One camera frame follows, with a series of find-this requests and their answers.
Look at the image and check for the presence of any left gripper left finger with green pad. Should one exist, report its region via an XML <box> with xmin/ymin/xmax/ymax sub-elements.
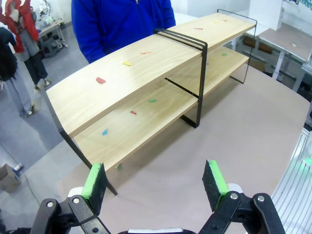
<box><xmin>30</xmin><ymin>162</ymin><xmax>109</xmax><ymax>234</ymax></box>

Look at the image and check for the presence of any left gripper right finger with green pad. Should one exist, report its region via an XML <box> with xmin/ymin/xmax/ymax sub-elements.
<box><xmin>198</xmin><ymin>159</ymin><xmax>286</xmax><ymax>234</ymax></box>

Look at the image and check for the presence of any cardboard box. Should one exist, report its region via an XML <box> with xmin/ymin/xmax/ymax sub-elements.
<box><xmin>0</xmin><ymin>163</ymin><xmax>21</xmax><ymax>194</ymax></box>

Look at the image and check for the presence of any person in black top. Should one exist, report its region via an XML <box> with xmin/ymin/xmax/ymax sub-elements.
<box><xmin>0</xmin><ymin>26</ymin><xmax>35</xmax><ymax>117</ymax></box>

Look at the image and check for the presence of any brown-topped side table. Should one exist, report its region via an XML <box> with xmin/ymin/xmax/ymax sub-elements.
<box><xmin>257</xmin><ymin>22</ymin><xmax>312</xmax><ymax>91</ymax></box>

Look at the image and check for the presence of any person in blue sweater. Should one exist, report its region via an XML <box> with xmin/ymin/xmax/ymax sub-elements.
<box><xmin>71</xmin><ymin>0</ymin><xmax>176</xmax><ymax>64</ymax></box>

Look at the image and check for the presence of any person in red jacket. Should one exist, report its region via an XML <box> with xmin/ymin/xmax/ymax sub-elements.
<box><xmin>4</xmin><ymin>0</ymin><xmax>49</xmax><ymax>86</ymax></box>

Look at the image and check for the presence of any white box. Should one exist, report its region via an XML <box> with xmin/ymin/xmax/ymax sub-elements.
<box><xmin>248</xmin><ymin>0</ymin><xmax>285</xmax><ymax>30</ymax></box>

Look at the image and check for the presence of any slotted aluminium base plate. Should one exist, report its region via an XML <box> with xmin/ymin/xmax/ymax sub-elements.
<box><xmin>270</xmin><ymin>125</ymin><xmax>312</xmax><ymax>234</ymax></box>

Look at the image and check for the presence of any two-tier wooden shelf black frame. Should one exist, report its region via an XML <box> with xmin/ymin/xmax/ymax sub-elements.
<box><xmin>39</xmin><ymin>9</ymin><xmax>258</xmax><ymax>196</ymax></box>

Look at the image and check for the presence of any grey workbench with frame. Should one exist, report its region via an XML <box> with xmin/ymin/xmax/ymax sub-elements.
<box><xmin>36</xmin><ymin>19</ymin><xmax>67</xmax><ymax>58</ymax></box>

